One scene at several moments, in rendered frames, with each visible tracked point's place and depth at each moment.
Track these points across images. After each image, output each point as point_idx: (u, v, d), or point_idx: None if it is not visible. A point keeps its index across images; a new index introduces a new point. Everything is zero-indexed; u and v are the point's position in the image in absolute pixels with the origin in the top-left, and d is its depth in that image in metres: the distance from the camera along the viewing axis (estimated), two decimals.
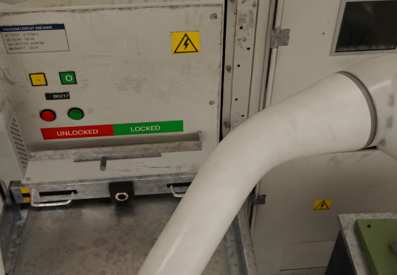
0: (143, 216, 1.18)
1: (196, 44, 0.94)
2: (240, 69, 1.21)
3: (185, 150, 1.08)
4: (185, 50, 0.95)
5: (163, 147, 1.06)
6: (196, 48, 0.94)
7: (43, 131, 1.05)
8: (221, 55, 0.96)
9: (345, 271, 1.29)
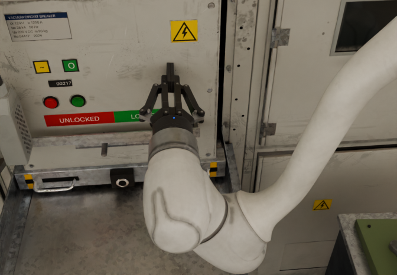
0: (143, 216, 1.18)
1: (194, 32, 0.97)
2: (240, 69, 1.21)
3: None
4: (184, 38, 0.98)
5: None
6: (194, 36, 0.98)
7: (46, 118, 1.09)
8: (219, 43, 1.00)
9: (345, 271, 1.29)
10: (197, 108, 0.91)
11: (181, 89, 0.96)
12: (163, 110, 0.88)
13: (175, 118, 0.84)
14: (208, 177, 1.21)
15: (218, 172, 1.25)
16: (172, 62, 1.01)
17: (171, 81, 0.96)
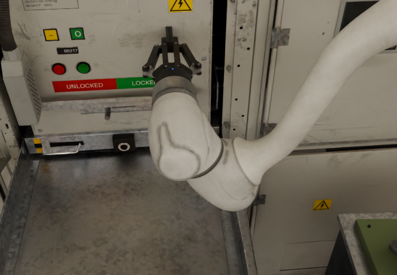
0: (143, 216, 1.18)
1: (189, 3, 1.07)
2: (240, 69, 1.21)
3: None
4: (179, 9, 1.08)
5: None
6: (189, 7, 1.08)
7: (54, 85, 1.19)
8: (212, 13, 1.10)
9: (345, 271, 1.29)
10: (194, 62, 1.00)
11: (179, 48, 1.05)
12: (163, 64, 0.98)
13: (173, 69, 0.93)
14: None
15: None
16: (170, 26, 1.11)
17: (170, 42, 1.06)
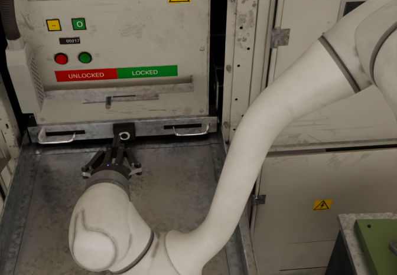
0: (143, 216, 1.18)
1: None
2: (240, 69, 1.21)
3: (179, 91, 1.24)
4: None
5: (160, 88, 1.23)
6: None
7: (57, 74, 1.22)
8: (210, 5, 1.13)
9: (345, 271, 1.29)
10: (134, 162, 1.00)
11: (123, 152, 1.07)
12: (102, 164, 0.98)
13: (108, 166, 0.93)
14: (207, 131, 1.34)
15: (211, 128, 1.38)
16: (119, 134, 1.14)
17: (115, 147, 1.08)
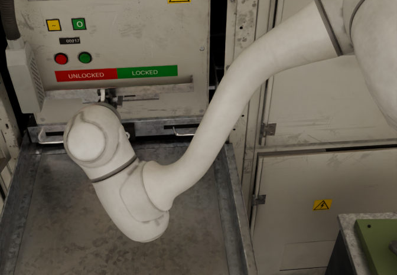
0: None
1: None
2: None
3: (179, 91, 1.24)
4: None
5: (160, 88, 1.23)
6: None
7: (57, 74, 1.22)
8: (210, 5, 1.13)
9: (345, 271, 1.29)
10: None
11: None
12: None
13: None
14: None
15: None
16: (117, 106, 1.25)
17: None
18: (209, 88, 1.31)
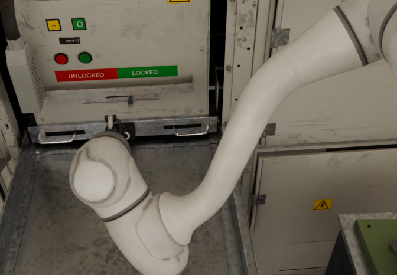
0: None
1: None
2: (240, 69, 1.21)
3: (179, 91, 1.24)
4: None
5: (160, 88, 1.23)
6: None
7: (57, 74, 1.22)
8: (210, 5, 1.13)
9: (345, 271, 1.29)
10: None
11: None
12: None
13: None
14: (207, 131, 1.34)
15: (211, 128, 1.38)
16: (125, 130, 1.19)
17: (122, 134, 1.12)
18: (219, 87, 1.31)
